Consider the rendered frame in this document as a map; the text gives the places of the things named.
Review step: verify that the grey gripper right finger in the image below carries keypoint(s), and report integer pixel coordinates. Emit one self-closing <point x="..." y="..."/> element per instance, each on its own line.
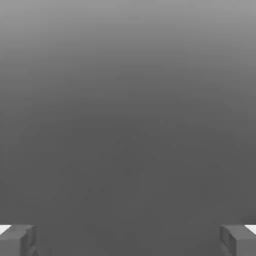
<point x="242" y="242"/>

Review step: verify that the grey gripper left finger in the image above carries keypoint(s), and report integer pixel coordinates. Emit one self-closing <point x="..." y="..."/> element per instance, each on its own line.
<point x="14" y="242"/>

